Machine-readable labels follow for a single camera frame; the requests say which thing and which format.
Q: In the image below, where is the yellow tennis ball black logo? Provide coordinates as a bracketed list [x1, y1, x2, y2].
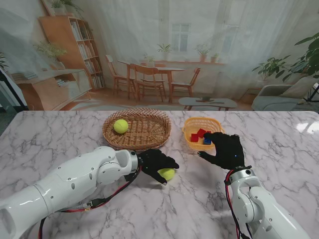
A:
[113, 119, 129, 134]

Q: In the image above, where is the printed room scene backdrop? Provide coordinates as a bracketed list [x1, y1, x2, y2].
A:
[0, 0, 319, 112]

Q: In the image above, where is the yellow plastic mesh basket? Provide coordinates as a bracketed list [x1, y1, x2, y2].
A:
[181, 117, 226, 151]

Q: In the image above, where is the woven wicker oval basket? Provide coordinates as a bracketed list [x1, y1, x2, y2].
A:
[103, 108, 172, 151]

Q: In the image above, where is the red black arm cable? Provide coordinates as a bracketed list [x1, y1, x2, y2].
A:
[37, 165, 143, 239]
[224, 170, 252, 239]

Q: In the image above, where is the red black right arm cable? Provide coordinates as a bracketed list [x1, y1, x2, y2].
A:
[224, 170, 252, 239]

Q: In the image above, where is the black metal frame post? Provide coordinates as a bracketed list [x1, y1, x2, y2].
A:
[0, 68, 27, 110]

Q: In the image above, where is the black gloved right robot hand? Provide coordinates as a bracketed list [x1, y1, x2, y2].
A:
[197, 132, 245, 171]

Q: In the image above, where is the plain yellow tennis ball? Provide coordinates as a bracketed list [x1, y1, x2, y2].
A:
[158, 168, 175, 182]

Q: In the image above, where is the red black left arm cable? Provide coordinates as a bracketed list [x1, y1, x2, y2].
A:
[37, 165, 143, 239]

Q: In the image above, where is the black tripod stand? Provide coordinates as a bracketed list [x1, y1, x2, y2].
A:
[303, 83, 319, 108]

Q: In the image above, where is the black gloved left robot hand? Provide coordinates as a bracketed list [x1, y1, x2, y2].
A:
[138, 148, 179, 186]

